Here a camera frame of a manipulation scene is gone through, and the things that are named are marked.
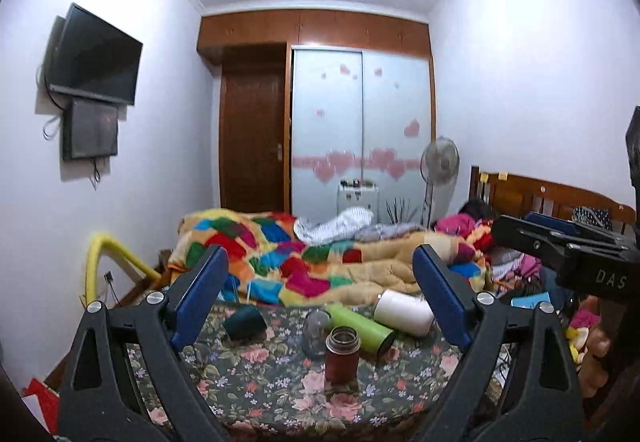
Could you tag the red paper bag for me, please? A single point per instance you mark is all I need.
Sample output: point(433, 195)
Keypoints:
point(42, 404)

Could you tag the polka dot bag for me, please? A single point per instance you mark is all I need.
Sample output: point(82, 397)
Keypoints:
point(592, 217)

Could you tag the white cup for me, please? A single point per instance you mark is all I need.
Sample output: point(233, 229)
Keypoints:
point(402, 312)

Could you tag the wall-mounted black television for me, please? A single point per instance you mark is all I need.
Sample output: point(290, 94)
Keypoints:
point(95, 55)

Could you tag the clear glass cup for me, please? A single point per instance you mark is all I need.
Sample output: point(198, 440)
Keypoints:
point(315, 332)

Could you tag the grey plaid cloth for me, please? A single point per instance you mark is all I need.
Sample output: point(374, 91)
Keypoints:
point(390, 232)

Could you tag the pile of clothes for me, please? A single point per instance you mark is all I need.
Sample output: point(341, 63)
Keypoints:
point(520, 267)

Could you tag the green bottle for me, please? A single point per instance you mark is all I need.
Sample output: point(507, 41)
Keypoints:
point(360, 324)

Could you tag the colourful patchwork quilt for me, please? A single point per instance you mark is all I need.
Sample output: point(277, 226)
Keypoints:
point(300, 267)

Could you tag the wooden bed headboard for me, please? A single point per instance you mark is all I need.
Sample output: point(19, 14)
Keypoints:
point(520, 194)

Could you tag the dark spiky plant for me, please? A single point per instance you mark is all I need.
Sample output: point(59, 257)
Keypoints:
point(400, 212)

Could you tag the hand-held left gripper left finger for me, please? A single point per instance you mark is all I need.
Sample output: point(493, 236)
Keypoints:
point(200, 294)

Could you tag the white sliding wardrobe door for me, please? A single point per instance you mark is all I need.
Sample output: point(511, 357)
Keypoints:
point(327, 122)
point(395, 112)

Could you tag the wooden wardrobe cabinet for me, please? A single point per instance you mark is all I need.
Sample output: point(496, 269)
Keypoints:
point(310, 27)

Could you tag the pink clothing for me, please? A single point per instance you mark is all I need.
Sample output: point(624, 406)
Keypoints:
point(457, 224)

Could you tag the white appliance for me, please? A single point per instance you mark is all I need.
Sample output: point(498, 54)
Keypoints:
point(357, 199)

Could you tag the yellow plush toy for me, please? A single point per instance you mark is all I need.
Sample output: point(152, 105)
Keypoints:
point(577, 344)

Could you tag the wooden bed rail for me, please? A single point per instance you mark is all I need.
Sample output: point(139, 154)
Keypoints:
point(142, 289)

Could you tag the yellow foam tube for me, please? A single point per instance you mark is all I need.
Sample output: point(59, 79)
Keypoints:
point(95, 267)

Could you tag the small black monitor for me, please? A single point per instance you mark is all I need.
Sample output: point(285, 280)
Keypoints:
point(90, 127)

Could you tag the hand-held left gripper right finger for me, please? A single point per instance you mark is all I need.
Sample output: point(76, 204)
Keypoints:
point(442, 294)

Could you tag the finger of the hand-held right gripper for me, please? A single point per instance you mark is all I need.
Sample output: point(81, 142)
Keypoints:
point(555, 224)
point(530, 239)

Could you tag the white striped cloth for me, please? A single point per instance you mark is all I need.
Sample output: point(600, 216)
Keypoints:
point(332, 224)

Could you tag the standing fan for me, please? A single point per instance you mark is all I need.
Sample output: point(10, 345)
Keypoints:
point(440, 160)

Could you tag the dark teal cup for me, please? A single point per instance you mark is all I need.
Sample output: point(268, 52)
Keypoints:
point(245, 322)

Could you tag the floral cloth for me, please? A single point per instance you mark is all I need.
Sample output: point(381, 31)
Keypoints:
point(280, 387)

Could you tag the dark cloth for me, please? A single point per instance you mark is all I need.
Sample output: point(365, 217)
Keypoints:
point(477, 208)

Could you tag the blue box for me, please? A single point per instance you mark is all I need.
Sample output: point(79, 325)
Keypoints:
point(530, 300)

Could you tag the brown plush toy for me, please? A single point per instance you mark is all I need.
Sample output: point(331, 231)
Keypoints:
point(597, 362)

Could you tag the red brown bottle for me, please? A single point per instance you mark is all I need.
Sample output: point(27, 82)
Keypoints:
point(342, 362)

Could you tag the brown wooden door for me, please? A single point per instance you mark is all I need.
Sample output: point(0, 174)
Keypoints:
point(252, 132)

